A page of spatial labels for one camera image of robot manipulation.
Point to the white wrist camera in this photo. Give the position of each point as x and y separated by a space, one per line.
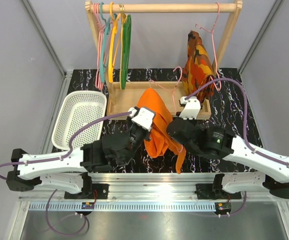
142 117
191 108

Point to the yellow hanger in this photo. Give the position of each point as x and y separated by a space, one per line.
112 55

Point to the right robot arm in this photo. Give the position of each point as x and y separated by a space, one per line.
215 143

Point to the green hanger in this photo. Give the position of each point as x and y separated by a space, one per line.
126 45

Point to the white slotted cable duct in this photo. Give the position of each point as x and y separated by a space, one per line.
105 206

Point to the white perforated plastic basket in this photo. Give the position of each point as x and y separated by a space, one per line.
78 109

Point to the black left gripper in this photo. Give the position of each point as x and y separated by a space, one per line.
147 137

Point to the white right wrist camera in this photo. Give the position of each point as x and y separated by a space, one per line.
191 108

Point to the pink wire hanger with camouflage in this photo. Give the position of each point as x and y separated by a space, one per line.
215 68

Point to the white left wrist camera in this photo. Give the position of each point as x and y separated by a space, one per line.
142 117

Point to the thin gold wire hanger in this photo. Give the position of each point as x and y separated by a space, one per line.
123 18

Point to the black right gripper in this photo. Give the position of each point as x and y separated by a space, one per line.
193 121

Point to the camouflage orange trousers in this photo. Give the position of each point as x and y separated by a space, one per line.
198 69

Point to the teal hanger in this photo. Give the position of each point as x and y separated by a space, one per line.
106 31

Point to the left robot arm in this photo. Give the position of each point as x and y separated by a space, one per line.
72 174

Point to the pink hanger on rack left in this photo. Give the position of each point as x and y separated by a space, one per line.
101 26

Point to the aluminium front rail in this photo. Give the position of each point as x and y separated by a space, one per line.
173 187

